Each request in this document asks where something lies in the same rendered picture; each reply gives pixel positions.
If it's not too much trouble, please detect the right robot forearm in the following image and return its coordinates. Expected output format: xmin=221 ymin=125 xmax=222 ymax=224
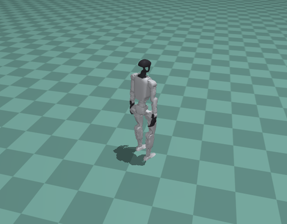
xmin=151 ymin=98 xmax=158 ymax=118

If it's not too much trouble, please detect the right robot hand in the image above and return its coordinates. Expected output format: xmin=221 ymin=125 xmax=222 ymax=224
xmin=148 ymin=114 xmax=157 ymax=127

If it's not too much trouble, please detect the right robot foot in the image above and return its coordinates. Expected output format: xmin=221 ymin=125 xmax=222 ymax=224
xmin=143 ymin=153 xmax=156 ymax=161

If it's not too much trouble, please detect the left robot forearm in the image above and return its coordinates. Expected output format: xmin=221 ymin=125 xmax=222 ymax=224
xmin=130 ymin=91 xmax=135 ymax=104

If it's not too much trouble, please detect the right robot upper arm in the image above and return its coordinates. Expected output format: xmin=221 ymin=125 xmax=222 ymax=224
xmin=148 ymin=79 xmax=157 ymax=103

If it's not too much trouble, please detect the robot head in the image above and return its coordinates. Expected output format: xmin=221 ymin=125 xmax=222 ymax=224
xmin=138 ymin=59 xmax=151 ymax=78

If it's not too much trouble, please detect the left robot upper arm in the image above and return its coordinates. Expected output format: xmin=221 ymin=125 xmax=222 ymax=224
xmin=131 ymin=73 xmax=137 ymax=92

